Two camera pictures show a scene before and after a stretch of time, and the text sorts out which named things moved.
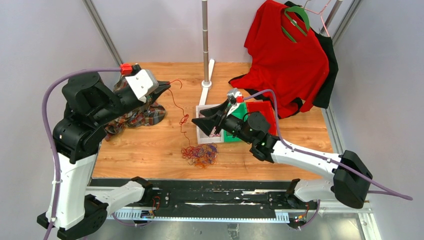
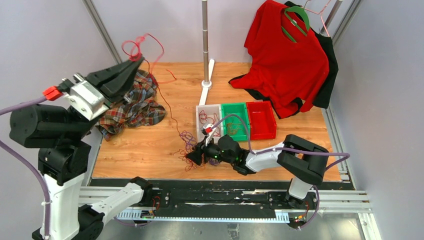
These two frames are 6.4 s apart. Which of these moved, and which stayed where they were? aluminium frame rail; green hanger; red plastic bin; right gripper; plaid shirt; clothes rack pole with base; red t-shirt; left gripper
Moved: right gripper; left gripper
Stayed: green hanger; plaid shirt; red plastic bin; red t-shirt; aluminium frame rail; clothes rack pole with base
